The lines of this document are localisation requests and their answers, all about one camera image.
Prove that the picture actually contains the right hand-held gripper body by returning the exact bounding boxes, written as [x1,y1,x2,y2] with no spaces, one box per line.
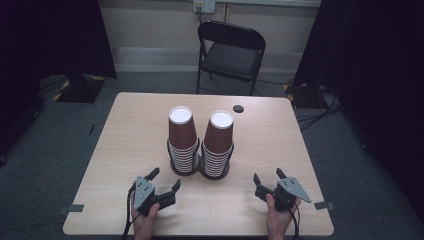
[273,176,313,213]

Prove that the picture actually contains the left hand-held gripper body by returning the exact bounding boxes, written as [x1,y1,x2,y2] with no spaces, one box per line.
[131,175,161,217]

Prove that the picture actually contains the black wire cup holder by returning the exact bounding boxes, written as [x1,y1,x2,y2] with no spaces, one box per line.
[166,138,202,177]
[199,141,235,181]

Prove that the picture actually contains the stack of brown paper cups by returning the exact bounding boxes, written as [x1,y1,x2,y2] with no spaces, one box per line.
[202,109,234,178]
[167,105,200,174]

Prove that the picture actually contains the person's left hand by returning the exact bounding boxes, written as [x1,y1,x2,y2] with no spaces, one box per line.
[131,203,161,240]

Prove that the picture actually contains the person's right hand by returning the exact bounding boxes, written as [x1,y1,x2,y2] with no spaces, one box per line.
[266,194,301,240]

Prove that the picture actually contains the grey tape strip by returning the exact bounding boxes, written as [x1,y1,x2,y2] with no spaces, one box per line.
[313,201,335,211]
[58,203,85,215]

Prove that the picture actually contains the black stand base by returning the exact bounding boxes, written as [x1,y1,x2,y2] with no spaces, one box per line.
[53,74,106,104]
[283,83,322,109]

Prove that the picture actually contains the black folding chair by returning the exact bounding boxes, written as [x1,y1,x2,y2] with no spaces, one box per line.
[196,20,267,96]

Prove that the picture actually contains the black curtain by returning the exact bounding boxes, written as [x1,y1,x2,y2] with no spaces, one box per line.
[293,0,424,214]
[0,0,118,156]

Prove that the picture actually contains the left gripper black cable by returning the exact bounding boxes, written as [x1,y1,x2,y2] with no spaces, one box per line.
[122,184,137,240]

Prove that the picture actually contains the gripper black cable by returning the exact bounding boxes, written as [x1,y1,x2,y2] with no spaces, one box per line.
[122,184,137,240]
[289,203,302,240]

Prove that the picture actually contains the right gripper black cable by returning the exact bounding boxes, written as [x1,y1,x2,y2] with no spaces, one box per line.
[289,203,302,240]

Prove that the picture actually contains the black floor cables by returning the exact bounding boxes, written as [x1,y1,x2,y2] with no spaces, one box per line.
[295,85,342,132]

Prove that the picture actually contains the white wall socket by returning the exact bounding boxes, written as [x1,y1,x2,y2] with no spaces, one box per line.
[193,0,216,14]

